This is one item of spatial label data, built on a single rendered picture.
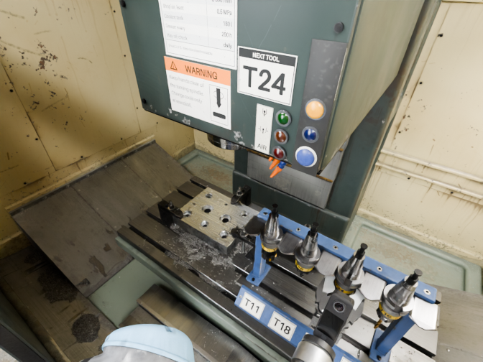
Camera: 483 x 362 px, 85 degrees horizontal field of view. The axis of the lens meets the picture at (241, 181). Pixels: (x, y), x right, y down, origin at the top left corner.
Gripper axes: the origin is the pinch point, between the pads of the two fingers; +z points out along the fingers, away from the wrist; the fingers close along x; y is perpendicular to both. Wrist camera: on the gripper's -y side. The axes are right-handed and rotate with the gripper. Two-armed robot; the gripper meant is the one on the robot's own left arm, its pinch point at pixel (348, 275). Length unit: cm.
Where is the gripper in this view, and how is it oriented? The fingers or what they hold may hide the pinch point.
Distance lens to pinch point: 76.2
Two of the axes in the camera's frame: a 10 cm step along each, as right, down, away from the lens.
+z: 5.7, -5.2, 6.4
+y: -0.2, 7.7, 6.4
